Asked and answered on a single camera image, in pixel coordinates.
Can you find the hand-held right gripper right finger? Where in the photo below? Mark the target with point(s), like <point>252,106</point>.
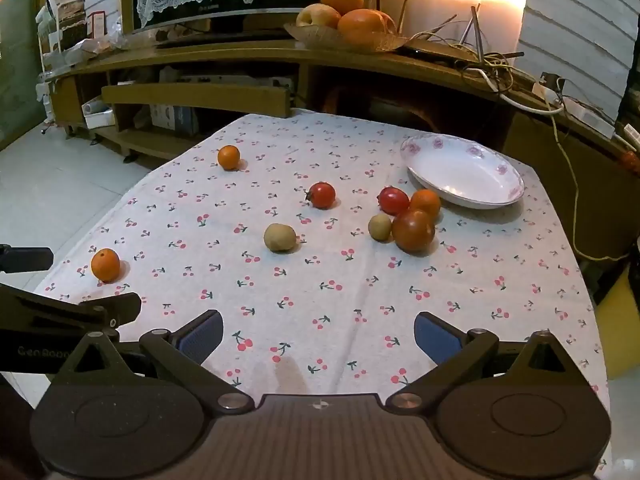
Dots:
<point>437,335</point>

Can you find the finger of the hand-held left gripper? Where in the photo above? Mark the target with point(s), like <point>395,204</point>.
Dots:
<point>25,258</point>
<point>100,308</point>

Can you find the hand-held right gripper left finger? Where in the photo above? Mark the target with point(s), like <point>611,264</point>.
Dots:
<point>202,337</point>

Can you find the small orange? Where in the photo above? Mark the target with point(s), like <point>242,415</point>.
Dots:
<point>105,265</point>
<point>428,201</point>
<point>229,157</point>

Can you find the large dark red tomato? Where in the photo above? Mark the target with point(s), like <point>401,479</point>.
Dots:
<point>413,231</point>

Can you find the brown kiwi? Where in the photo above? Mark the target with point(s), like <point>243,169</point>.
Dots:
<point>379,226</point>
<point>279,237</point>

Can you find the small red tomato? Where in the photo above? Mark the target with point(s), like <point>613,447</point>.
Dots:
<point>321,195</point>
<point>392,199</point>

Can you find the white floral plate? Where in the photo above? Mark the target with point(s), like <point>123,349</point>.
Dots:
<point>460,170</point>

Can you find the cherry print tablecloth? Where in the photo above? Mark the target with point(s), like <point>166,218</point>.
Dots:
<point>300,270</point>

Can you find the white storage box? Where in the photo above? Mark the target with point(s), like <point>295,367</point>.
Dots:
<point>97,114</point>

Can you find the printed paper bag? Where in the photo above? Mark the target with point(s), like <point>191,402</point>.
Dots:
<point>65,5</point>

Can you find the white adapter box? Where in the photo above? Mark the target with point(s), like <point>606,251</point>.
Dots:
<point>590,117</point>

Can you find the white power strip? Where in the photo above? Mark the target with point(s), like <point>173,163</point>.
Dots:
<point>547,91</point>

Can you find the wooden TV stand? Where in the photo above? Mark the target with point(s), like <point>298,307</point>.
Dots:
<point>200,55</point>

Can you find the black router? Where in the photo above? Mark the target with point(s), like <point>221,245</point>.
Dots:
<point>430,51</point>

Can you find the red apple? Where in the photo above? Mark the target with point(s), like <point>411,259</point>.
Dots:
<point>388,23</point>

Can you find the glass fruit bowl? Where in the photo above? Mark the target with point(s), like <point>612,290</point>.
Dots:
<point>306,34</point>

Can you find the yellow-red apple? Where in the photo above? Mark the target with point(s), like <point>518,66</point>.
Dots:
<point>315,16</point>

